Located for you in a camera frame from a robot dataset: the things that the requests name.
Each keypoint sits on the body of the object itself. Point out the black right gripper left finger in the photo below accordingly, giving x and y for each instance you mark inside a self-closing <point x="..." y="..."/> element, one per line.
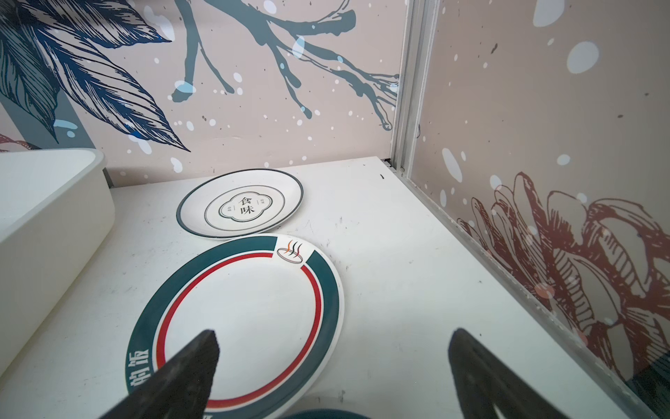
<point x="180" y="389"/>

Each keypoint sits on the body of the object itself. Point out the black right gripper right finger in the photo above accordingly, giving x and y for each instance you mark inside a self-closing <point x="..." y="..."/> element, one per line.
<point x="487" y="388"/>

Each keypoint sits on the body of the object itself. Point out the green red ringed plate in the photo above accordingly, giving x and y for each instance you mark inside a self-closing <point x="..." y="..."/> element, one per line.
<point x="276" y="304"/>

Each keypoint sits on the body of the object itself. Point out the green hao shi plate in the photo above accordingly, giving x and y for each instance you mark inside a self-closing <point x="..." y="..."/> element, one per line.
<point x="326" y="414"/>

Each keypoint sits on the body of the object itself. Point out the small white green-rimmed plate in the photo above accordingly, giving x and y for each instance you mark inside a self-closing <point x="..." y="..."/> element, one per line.
<point x="240" y="203"/>

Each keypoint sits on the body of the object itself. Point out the white plastic bin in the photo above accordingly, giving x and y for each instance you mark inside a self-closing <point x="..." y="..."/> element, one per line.
<point x="56" y="210"/>

